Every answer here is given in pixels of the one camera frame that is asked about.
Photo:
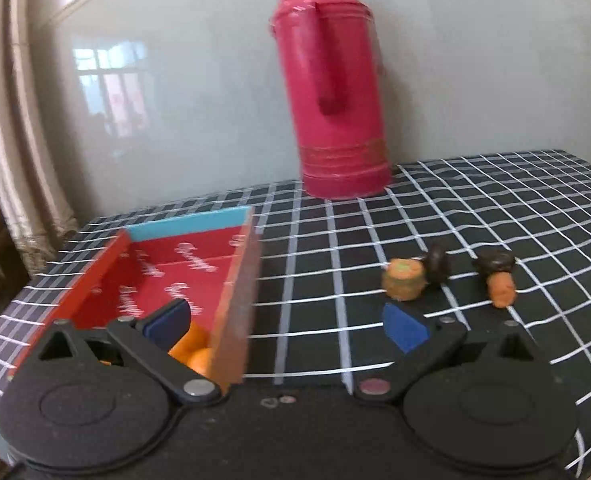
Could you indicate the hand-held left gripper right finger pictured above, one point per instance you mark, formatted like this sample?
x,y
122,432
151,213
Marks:
x,y
403,329

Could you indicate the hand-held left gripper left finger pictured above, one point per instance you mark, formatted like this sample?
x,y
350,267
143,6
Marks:
x,y
168,322

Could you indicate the green cardboard box red inside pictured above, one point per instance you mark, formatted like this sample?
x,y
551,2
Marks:
x,y
190,270

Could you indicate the tan cylindrical fruit piece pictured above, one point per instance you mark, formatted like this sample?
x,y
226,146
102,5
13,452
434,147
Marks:
x,y
403,280

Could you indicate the dark chestnut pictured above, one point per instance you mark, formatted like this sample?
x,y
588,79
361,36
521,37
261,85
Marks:
x,y
438,265
494,261

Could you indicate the black white checked tablecloth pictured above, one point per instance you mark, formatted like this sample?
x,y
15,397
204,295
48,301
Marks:
x,y
325,310

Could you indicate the orange carrot piece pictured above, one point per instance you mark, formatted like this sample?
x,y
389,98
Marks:
x,y
502,289

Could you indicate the red thermos flask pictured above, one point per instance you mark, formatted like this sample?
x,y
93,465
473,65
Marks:
x,y
330,110

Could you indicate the beige curtain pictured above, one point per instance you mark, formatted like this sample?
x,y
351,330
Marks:
x,y
20,135

